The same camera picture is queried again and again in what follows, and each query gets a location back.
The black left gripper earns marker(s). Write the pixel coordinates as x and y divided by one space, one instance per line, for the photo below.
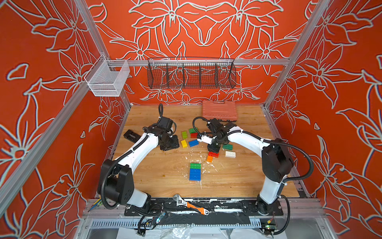
175 144

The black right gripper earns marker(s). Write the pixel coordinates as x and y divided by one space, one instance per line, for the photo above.
213 148

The wide red lego brick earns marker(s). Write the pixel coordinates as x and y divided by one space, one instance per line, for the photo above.
212 154

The small orange lego brick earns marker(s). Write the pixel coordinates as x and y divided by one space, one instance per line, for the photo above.
209 159

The blue lego brick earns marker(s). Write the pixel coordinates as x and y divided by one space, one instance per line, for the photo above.
193 143
194 171
195 177

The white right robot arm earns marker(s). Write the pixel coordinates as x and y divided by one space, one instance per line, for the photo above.
276 160

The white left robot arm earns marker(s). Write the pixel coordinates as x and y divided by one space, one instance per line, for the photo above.
116 183

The yellow lego brick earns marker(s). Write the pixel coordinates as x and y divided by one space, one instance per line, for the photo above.
184 143

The dark green lego brick right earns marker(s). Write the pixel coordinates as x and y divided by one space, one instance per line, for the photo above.
228 147

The dark green lego brick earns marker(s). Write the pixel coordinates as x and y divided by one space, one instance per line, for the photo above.
228 147
193 130

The lime green lego brick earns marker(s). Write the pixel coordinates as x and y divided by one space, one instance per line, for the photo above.
184 134

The white lego brick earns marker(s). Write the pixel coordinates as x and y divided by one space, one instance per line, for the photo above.
230 154

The blue lego brick back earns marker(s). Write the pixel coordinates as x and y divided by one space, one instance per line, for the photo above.
193 143

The salmon red tool case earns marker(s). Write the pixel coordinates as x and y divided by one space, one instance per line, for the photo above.
220 110

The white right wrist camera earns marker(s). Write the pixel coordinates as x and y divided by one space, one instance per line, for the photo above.
204 138

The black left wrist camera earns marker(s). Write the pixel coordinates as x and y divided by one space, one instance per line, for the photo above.
167 124

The orange handled adjustable wrench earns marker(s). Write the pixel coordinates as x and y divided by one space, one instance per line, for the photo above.
181 202

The black wire wall basket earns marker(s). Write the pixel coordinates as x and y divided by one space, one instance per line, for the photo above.
191 73

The clear plastic wall bin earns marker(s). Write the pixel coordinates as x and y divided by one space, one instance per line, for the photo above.
107 78

